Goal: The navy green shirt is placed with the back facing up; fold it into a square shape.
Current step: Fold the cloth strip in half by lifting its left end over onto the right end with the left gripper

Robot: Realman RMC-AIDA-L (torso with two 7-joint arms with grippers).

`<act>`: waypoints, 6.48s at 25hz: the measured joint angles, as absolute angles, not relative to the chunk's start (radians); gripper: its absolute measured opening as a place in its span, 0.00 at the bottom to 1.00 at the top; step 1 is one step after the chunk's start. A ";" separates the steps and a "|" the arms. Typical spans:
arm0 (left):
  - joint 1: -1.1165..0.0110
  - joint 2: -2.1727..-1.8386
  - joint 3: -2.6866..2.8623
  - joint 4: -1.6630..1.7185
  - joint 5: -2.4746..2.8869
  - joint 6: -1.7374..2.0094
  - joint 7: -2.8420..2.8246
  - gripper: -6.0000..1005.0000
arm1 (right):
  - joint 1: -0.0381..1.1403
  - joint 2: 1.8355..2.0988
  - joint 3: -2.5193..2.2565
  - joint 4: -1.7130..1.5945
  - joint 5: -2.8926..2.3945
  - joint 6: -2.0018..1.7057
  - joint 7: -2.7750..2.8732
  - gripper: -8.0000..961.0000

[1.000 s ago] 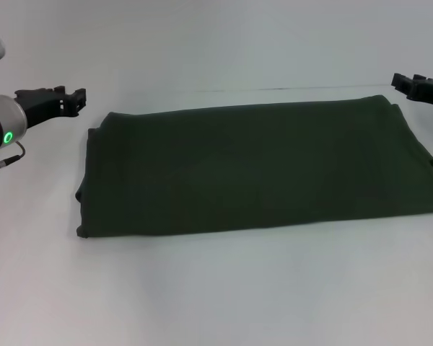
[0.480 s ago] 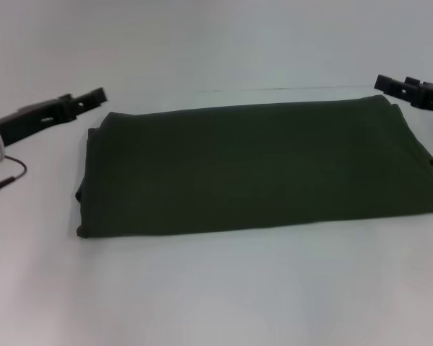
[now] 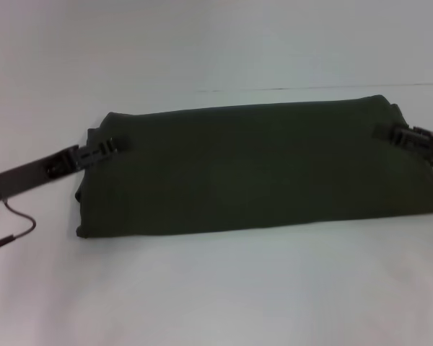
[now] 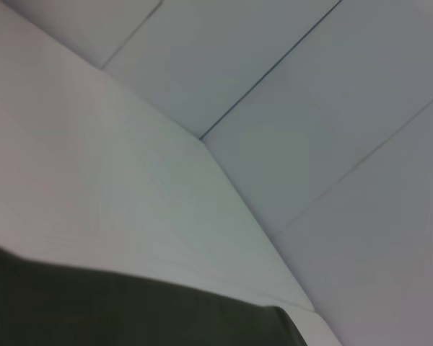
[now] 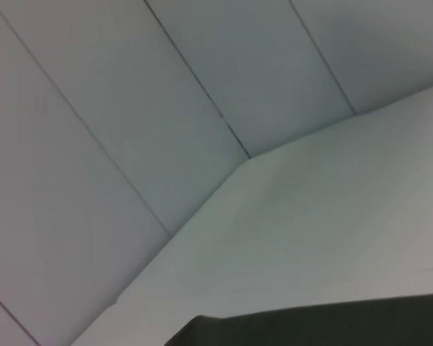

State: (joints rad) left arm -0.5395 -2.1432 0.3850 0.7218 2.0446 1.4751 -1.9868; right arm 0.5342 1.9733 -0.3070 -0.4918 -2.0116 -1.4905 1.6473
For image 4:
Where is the dark green shirt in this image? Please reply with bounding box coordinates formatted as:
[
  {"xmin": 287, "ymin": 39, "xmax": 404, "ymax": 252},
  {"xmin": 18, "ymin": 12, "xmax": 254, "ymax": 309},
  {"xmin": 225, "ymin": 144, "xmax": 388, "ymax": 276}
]
[{"xmin": 0, "ymin": 240, "xmax": 308, "ymax": 346}]

